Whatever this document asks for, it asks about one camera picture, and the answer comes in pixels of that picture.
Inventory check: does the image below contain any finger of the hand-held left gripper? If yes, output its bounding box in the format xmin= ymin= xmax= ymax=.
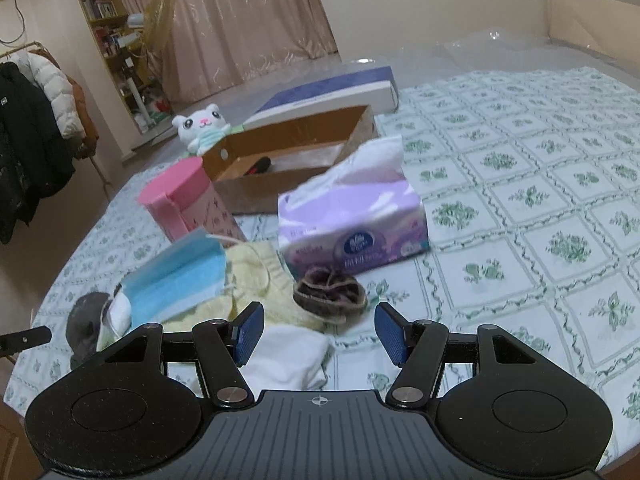
xmin=0 ymin=325 xmax=54 ymax=357

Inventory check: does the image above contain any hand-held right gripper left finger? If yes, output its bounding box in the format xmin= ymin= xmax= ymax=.
xmin=90 ymin=302 xmax=265 ymax=409

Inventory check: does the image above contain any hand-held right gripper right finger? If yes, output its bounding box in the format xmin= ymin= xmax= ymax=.
xmin=375 ymin=302 xmax=548 ymax=409

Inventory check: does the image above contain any white sock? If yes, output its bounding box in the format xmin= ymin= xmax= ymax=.
xmin=239 ymin=325 xmax=332 ymax=392

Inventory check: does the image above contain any pale yellow towel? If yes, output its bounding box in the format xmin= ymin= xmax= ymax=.
xmin=165 ymin=240 xmax=346 ymax=335

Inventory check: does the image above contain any brown knit sock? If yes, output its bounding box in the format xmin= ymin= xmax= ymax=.
xmin=292 ymin=266 xmax=369 ymax=326

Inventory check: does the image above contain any blue face mask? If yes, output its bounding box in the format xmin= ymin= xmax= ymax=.
xmin=121 ymin=226 xmax=238 ymax=323

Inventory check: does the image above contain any brown cardboard box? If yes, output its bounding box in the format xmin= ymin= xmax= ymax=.
xmin=201 ymin=105 xmax=379 ymax=216

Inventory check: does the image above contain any purple tissue pack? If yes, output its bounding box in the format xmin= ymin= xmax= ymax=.
xmin=277 ymin=134 xmax=431 ymax=277

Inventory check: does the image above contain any pink lidded cup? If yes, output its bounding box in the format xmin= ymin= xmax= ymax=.
xmin=137 ymin=156 xmax=248 ymax=249

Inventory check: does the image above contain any black jacket with white label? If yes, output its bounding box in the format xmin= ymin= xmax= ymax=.
xmin=0 ymin=60 xmax=77 ymax=246

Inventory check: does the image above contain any white cat plush toy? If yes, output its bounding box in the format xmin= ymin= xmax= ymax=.
xmin=171 ymin=102 xmax=233 ymax=158

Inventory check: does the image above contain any brown jacket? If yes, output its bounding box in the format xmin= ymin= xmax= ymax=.
xmin=65 ymin=74 xmax=101 ymax=161

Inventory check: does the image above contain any white puffer jacket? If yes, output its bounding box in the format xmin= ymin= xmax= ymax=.
xmin=24 ymin=50 xmax=87 ymax=139

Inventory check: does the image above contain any blue and white flat box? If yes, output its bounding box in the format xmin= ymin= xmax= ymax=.
xmin=242 ymin=66 xmax=399 ymax=131

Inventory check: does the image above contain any clear plastic sheet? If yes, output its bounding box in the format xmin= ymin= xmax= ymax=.
xmin=347 ymin=27 xmax=640 ymax=88

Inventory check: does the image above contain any beige curtain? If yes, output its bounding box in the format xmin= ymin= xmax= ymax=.
xmin=107 ymin=0 xmax=341 ymax=104

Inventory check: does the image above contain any covered standing fan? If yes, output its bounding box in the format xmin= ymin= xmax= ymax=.
xmin=141 ymin=0 xmax=177 ymax=58

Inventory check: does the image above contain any wooden bookshelf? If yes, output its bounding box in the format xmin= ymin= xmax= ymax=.
xmin=69 ymin=0 xmax=177 ymax=137

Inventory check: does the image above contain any beige bed headboard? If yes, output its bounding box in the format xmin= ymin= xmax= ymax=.
xmin=544 ymin=0 xmax=640 ymax=58

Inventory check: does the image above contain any black hanging cord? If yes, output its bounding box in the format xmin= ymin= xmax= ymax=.
xmin=0 ymin=0 xmax=27 ymax=46

